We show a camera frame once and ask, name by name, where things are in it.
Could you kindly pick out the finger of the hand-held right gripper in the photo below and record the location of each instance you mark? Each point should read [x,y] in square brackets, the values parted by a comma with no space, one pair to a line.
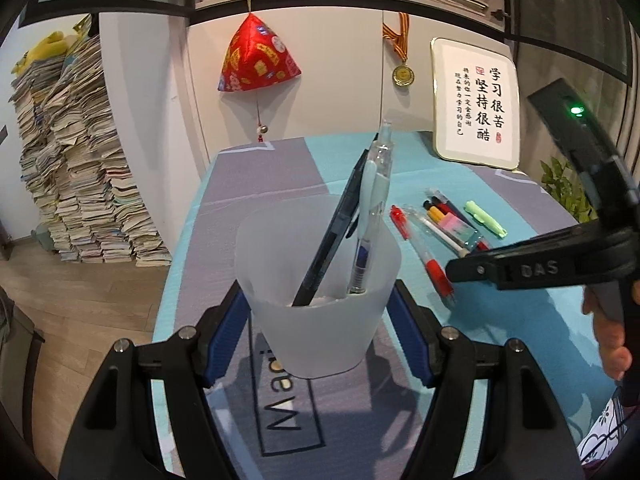
[540,267]

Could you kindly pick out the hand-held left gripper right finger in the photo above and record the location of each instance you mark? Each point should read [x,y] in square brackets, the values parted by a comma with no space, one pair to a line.
[407,335]

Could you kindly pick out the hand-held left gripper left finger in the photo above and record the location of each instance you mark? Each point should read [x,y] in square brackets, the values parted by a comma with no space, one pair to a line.
[227,342]

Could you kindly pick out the red and clear pen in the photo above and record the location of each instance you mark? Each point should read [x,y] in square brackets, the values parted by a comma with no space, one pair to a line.
[434,269]

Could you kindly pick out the frosted plastic pen cup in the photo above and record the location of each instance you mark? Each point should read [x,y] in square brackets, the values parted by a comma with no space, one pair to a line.
[310,340]

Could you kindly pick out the navy blue pen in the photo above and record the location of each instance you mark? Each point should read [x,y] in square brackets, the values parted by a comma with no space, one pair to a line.
[457,211]

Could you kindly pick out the white pen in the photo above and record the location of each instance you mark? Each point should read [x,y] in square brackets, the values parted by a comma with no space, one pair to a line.
[440,235]

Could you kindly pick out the person's right hand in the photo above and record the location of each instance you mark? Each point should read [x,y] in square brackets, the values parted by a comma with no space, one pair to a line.
[612,345]

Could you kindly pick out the green potted plant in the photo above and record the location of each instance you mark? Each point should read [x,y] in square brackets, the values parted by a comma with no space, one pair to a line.
[570,190]

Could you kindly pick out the light green highlighter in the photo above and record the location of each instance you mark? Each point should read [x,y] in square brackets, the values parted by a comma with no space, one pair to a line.
[482,216]

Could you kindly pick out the dark red and black pen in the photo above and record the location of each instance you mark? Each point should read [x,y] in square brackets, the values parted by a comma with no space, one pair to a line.
[440,199]

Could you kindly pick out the framed calligraphy picture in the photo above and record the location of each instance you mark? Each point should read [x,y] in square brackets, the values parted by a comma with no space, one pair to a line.
[475,105]

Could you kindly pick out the black retractable pen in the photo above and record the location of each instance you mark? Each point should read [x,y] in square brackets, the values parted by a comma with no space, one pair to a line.
[335,230]

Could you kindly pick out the clear pen light blue clip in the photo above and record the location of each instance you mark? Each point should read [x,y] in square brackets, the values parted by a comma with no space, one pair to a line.
[374,185]

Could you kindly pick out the floral cloth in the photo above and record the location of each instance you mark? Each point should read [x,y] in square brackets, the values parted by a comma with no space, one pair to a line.
[602,435]

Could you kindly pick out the gold medal striped ribbon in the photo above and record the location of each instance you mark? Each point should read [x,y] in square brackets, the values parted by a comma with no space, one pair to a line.
[403,75]

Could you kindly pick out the dark chair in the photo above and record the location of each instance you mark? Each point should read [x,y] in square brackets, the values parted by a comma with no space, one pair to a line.
[17,370]

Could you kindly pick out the tall pile of worn books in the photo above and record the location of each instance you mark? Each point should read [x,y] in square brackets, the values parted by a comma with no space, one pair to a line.
[85,170]

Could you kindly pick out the red pyramid hanging ornament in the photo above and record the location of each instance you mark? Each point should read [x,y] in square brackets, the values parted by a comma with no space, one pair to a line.
[257,60]

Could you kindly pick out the yellow plush toy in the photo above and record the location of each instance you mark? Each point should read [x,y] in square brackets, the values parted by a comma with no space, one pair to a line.
[45,50]

